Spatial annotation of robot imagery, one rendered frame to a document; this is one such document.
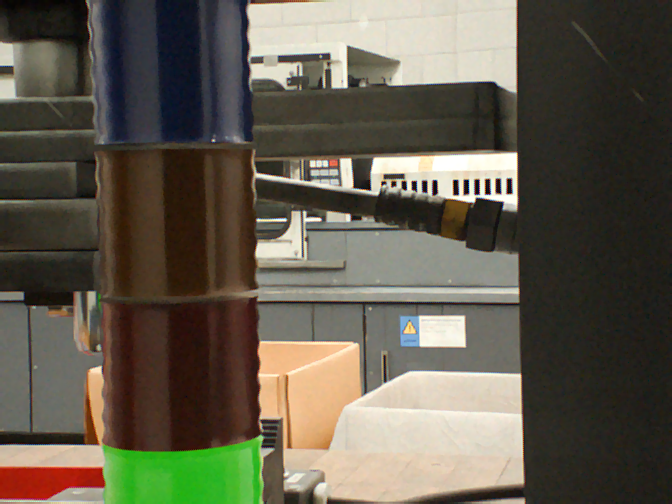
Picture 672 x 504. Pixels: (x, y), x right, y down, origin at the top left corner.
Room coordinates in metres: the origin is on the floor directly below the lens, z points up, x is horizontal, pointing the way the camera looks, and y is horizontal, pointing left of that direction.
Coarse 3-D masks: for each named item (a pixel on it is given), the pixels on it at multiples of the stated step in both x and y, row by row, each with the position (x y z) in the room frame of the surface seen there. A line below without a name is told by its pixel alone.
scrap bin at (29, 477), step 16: (0, 480) 0.88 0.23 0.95; (16, 480) 0.88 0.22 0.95; (32, 480) 0.88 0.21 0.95; (48, 480) 0.87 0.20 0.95; (64, 480) 0.87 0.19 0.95; (80, 480) 0.87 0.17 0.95; (96, 480) 0.87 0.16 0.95; (0, 496) 0.88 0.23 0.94; (16, 496) 0.88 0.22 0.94; (32, 496) 0.88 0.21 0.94; (48, 496) 0.87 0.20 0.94
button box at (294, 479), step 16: (288, 480) 0.93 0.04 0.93; (304, 480) 0.94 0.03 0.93; (320, 480) 0.96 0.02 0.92; (288, 496) 0.91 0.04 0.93; (304, 496) 0.91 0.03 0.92; (320, 496) 0.93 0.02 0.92; (416, 496) 0.96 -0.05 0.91; (432, 496) 0.97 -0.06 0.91; (448, 496) 0.98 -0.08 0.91; (464, 496) 0.98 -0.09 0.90; (480, 496) 0.99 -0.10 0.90; (496, 496) 0.99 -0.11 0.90
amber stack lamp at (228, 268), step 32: (96, 160) 0.31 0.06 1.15; (128, 160) 0.30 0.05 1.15; (160, 160) 0.30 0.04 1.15; (192, 160) 0.30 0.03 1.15; (224, 160) 0.30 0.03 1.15; (128, 192) 0.30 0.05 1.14; (160, 192) 0.30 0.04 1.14; (192, 192) 0.30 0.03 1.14; (224, 192) 0.30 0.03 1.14; (128, 224) 0.30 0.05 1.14; (160, 224) 0.30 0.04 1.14; (192, 224) 0.30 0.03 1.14; (224, 224) 0.30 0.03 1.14; (128, 256) 0.30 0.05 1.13; (160, 256) 0.30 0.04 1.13; (192, 256) 0.30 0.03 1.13; (224, 256) 0.30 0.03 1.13; (128, 288) 0.30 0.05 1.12; (160, 288) 0.30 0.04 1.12; (192, 288) 0.30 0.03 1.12; (224, 288) 0.30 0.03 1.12; (256, 288) 0.31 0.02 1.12
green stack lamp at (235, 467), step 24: (120, 456) 0.30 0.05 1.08; (144, 456) 0.30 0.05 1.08; (168, 456) 0.30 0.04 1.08; (192, 456) 0.30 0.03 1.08; (216, 456) 0.30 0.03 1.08; (240, 456) 0.30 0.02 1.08; (120, 480) 0.30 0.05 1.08; (144, 480) 0.30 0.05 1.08; (168, 480) 0.30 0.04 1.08; (192, 480) 0.30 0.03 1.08; (216, 480) 0.30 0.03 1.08; (240, 480) 0.30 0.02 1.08
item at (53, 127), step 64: (64, 0) 0.57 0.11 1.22; (64, 64) 0.58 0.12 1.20; (0, 128) 0.56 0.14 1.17; (64, 128) 0.55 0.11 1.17; (256, 128) 0.53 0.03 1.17; (320, 128) 0.52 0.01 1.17; (384, 128) 0.52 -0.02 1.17; (448, 128) 0.51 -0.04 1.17; (512, 128) 0.56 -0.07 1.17; (0, 192) 0.55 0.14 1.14; (64, 192) 0.54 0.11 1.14; (0, 256) 0.52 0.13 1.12; (64, 256) 0.51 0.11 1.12
